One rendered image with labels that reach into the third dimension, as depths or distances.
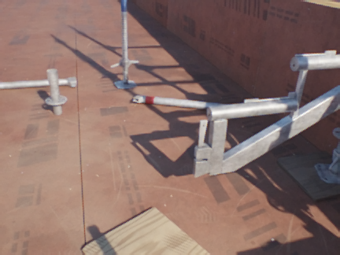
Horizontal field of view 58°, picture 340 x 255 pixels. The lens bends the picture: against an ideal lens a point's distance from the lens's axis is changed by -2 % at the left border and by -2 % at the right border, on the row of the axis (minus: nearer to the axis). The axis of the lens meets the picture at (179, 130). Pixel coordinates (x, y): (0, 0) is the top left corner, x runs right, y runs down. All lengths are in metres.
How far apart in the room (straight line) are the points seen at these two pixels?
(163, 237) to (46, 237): 0.40
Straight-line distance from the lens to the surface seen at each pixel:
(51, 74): 1.87
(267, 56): 2.16
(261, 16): 2.24
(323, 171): 1.58
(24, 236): 1.21
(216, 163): 1.15
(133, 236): 1.11
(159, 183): 1.34
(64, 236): 1.17
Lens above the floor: 0.84
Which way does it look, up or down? 29 degrees down
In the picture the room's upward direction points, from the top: 4 degrees clockwise
